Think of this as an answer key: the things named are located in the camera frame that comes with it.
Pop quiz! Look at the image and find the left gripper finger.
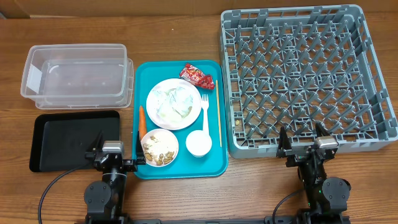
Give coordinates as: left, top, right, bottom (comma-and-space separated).
85, 131, 104, 159
135, 132, 146, 165

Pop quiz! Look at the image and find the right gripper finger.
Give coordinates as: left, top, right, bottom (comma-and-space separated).
276, 126, 292, 158
315, 122, 331, 138

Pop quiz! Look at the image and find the orange carrot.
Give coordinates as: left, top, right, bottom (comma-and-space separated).
139, 106, 147, 140

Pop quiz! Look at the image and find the white napkin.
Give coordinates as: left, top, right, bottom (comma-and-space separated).
154, 87, 193, 121

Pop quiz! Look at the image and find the red snack wrapper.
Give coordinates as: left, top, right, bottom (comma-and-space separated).
179, 63, 215, 90

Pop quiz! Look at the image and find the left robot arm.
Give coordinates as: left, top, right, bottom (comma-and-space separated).
84, 132, 146, 223

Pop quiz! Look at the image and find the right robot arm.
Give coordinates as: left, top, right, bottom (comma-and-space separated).
272, 123, 351, 224

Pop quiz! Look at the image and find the small bowl with nuts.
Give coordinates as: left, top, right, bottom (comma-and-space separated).
141, 129, 179, 167

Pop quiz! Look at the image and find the black plastic tray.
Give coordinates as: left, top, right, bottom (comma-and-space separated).
29, 110, 120, 172

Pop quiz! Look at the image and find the white plastic cup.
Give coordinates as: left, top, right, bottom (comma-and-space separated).
186, 130, 212, 157

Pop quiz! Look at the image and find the large white plate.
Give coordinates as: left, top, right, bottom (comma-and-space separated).
146, 78, 201, 130

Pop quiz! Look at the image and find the teal plastic tray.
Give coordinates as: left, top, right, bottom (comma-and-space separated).
132, 60, 228, 179

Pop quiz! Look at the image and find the grey dish rack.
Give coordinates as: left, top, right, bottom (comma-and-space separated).
220, 4, 397, 159

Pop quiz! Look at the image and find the clear plastic bin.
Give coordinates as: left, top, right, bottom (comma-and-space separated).
21, 44, 134, 110

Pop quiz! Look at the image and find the white plastic fork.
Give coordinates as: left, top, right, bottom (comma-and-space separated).
201, 94, 209, 134

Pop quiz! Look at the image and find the wooden chopstick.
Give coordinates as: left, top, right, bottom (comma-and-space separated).
215, 80, 222, 147

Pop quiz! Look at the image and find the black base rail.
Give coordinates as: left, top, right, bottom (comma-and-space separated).
128, 216, 293, 224

